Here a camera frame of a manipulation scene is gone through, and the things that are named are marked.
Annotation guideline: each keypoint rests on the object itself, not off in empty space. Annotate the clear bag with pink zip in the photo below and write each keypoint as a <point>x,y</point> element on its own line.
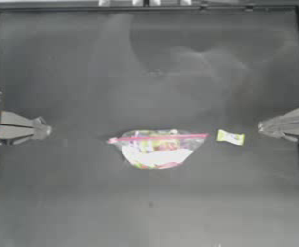
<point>157,154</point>

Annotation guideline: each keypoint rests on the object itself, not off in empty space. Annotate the green candy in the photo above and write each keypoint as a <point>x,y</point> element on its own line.
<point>230,137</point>

